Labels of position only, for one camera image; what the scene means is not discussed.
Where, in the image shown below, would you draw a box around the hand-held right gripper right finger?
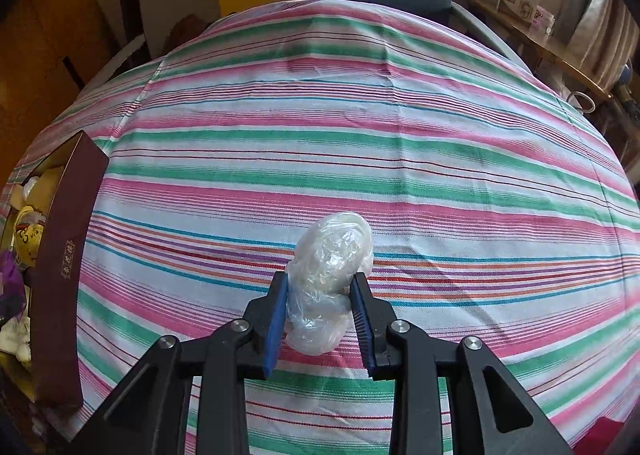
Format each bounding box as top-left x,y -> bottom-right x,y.
349,272 -> 576,455

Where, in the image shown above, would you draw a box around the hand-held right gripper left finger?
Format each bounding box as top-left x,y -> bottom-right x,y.
75,271 -> 291,455

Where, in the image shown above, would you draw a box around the clear plastic bag wad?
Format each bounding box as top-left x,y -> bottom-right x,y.
282,211 -> 375,355

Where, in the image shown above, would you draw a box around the gold metal tin tray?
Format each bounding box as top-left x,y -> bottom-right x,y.
0,131 -> 111,408

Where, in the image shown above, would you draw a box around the purple snack packet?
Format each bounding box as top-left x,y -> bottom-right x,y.
0,250 -> 28,321

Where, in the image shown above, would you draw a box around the striped tablecloth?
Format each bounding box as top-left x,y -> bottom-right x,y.
0,0 -> 640,455

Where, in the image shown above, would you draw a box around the red garment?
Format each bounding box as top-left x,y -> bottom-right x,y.
572,415 -> 631,455

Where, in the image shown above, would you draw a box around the reddish brown bag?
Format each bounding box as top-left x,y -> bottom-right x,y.
162,15 -> 211,56

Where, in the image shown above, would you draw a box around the white mug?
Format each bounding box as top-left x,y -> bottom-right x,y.
567,91 -> 597,112

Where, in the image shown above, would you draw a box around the wooden side desk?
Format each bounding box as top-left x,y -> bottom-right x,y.
467,0 -> 613,100

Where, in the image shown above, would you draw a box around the small white pink carton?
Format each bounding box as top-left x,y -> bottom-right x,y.
532,7 -> 556,36

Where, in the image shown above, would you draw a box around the wooden cabinet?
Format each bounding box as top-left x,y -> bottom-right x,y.
0,0 -> 121,170

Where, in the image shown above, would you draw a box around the pink curtain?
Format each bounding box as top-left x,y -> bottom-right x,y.
565,0 -> 640,90

